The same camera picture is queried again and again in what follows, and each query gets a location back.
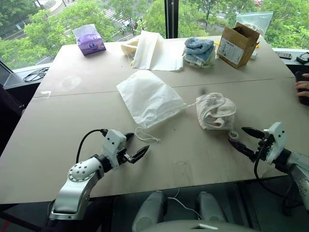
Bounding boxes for clear plastic zip bag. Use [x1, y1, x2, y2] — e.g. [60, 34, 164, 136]
[236, 11, 274, 37]

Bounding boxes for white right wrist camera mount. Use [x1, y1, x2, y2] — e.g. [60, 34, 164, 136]
[263, 122, 288, 163]

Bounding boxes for grey right robot leg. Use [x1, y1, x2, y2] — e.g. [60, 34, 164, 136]
[196, 191, 228, 223]

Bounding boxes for grey robot torso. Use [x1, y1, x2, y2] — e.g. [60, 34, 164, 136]
[154, 218, 245, 232]

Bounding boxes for brown cardboard box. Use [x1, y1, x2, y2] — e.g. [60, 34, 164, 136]
[216, 22, 261, 69]

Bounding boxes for thin white cable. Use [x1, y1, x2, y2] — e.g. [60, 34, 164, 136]
[167, 187, 204, 221]

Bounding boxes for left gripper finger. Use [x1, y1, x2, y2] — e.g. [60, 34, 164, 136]
[131, 145, 150, 164]
[124, 132, 135, 146]

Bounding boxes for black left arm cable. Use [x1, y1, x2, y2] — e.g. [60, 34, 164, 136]
[75, 129, 109, 164]

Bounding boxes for black window frame post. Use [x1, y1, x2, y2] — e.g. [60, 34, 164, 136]
[164, 0, 179, 39]

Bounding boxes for grey left robot leg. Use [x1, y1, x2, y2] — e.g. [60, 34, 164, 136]
[132, 190, 168, 232]

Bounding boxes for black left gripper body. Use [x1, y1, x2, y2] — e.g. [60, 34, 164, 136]
[116, 145, 133, 166]

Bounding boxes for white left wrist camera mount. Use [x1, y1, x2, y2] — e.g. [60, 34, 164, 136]
[101, 129, 127, 168]

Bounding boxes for black box device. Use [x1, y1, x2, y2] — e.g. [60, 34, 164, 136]
[296, 51, 309, 65]

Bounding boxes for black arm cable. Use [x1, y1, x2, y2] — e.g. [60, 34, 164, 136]
[75, 129, 109, 164]
[253, 144, 304, 216]

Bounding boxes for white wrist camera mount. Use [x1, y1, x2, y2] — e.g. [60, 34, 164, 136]
[263, 122, 288, 163]
[101, 129, 127, 168]

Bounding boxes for white drawstring bag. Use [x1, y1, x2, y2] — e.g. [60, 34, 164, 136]
[116, 70, 197, 144]

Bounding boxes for purple tissue pack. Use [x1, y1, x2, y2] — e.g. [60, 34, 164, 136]
[72, 23, 107, 57]

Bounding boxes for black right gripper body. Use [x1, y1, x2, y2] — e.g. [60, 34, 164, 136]
[253, 132, 276, 162]

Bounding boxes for grey robot leg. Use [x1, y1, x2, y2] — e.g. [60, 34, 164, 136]
[196, 191, 228, 223]
[132, 190, 168, 232]

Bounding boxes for blue towel stack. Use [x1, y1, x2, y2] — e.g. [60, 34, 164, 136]
[183, 36, 216, 67]

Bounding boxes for thin black cable coil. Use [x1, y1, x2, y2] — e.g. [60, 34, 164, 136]
[23, 67, 50, 83]

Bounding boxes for white pink folded towel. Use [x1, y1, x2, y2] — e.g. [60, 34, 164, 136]
[195, 92, 239, 139]

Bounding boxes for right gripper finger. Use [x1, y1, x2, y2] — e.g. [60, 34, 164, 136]
[228, 139, 255, 162]
[241, 127, 265, 140]

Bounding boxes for person's bare hand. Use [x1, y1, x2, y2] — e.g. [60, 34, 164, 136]
[295, 73, 309, 98]

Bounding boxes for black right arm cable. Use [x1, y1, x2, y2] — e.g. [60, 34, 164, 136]
[253, 144, 304, 216]

